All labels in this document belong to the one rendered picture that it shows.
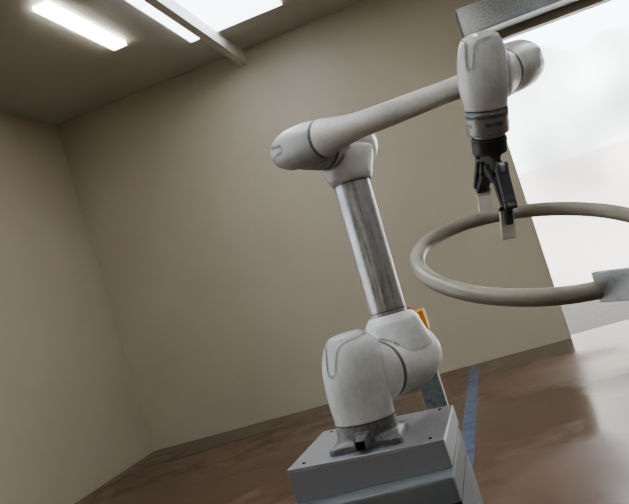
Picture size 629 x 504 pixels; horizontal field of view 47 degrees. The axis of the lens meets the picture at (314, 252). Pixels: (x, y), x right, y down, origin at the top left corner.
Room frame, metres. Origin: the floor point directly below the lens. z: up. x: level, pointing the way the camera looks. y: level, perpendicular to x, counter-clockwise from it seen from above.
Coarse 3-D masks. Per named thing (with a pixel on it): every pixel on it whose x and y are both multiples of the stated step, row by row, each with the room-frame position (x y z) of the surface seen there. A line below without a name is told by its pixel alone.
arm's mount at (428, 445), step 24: (336, 432) 2.04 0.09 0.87; (408, 432) 1.81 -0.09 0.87; (432, 432) 1.74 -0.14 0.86; (456, 432) 1.90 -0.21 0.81; (312, 456) 1.81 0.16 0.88; (336, 456) 1.74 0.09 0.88; (360, 456) 1.69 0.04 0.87; (384, 456) 1.68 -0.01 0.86; (408, 456) 1.66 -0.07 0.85; (432, 456) 1.65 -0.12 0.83; (312, 480) 1.72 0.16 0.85; (336, 480) 1.71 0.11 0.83; (360, 480) 1.69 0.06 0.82; (384, 480) 1.68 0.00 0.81
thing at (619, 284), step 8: (592, 272) 1.16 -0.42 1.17; (600, 272) 1.14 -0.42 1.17; (608, 272) 1.13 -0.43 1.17; (616, 272) 1.11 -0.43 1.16; (624, 272) 1.09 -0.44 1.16; (600, 280) 1.15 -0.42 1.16; (608, 280) 1.13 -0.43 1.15; (616, 280) 1.11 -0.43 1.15; (624, 280) 1.10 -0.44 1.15; (608, 288) 1.14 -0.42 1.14; (616, 288) 1.12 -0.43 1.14; (624, 288) 1.10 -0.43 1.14; (608, 296) 1.14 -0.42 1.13; (616, 296) 1.13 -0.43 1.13; (624, 296) 1.11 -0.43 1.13
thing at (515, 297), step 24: (480, 216) 1.57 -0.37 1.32; (528, 216) 1.58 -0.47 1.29; (600, 216) 1.50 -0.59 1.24; (624, 216) 1.45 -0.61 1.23; (432, 240) 1.49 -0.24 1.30; (432, 288) 1.29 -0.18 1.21; (456, 288) 1.24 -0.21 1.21; (480, 288) 1.21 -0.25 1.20; (504, 288) 1.19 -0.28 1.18; (528, 288) 1.18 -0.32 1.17; (552, 288) 1.16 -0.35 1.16; (576, 288) 1.15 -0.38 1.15; (600, 288) 1.15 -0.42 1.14
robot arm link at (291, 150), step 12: (288, 132) 1.84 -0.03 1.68; (300, 132) 1.80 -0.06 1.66; (276, 144) 1.87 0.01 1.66; (288, 144) 1.82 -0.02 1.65; (300, 144) 1.80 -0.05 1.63; (276, 156) 1.88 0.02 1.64; (288, 156) 1.84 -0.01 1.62; (300, 156) 1.82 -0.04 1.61; (312, 156) 1.81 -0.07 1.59; (336, 156) 1.89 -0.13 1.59; (288, 168) 1.89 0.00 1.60; (300, 168) 1.89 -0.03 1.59; (312, 168) 1.89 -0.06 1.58; (324, 168) 1.91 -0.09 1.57
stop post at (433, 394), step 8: (416, 312) 2.63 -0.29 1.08; (424, 312) 2.68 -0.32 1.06; (424, 320) 2.63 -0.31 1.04; (424, 384) 2.66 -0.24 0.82; (432, 384) 2.66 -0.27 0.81; (440, 384) 2.65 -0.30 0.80; (424, 392) 2.66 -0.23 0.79; (432, 392) 2.66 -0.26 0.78; (440, 392) 2.65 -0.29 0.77; (424, 400) 2.67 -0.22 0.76; (432, 400) 2.66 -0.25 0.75; (440, 400) 2.66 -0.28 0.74; (432, 408) 2.66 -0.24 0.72
